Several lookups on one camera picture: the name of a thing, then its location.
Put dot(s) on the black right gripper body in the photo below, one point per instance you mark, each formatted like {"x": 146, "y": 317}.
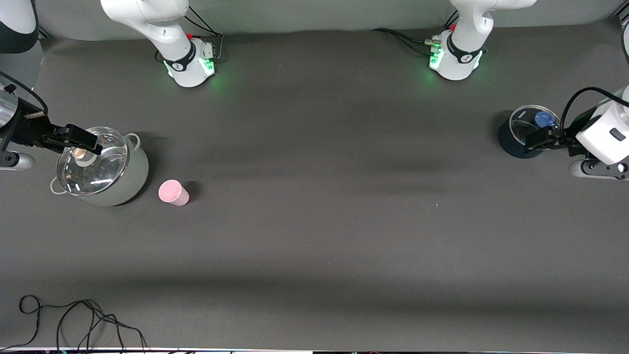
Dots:
{"x": 28, "y": 130}

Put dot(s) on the pink plastic cup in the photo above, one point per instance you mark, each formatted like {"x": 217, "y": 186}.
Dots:
{"x": 171, "y": 191}

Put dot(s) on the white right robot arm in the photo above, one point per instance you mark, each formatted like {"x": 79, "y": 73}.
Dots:
{"x": 162, "y": 29}

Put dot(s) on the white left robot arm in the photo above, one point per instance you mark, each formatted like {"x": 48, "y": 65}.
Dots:
{"x": 467, "y": 29}

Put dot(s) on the glass saucepan lid blue knob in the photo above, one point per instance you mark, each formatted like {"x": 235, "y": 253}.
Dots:
{"x": 521, "y": 122}

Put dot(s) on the glass pot lid wooden knob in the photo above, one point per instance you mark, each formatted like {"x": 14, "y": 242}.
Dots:
{"x": 105, "y": 174}

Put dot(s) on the dark blue saucepan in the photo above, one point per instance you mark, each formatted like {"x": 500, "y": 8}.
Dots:
{"x": 507, "y": 145}

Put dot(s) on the sage green cooking pot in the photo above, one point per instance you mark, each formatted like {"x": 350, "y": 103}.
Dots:
{"x": 133, "y": 183}

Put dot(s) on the dark grey table mat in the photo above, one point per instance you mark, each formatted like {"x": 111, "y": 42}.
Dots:
{"x": 314, "y": 221}

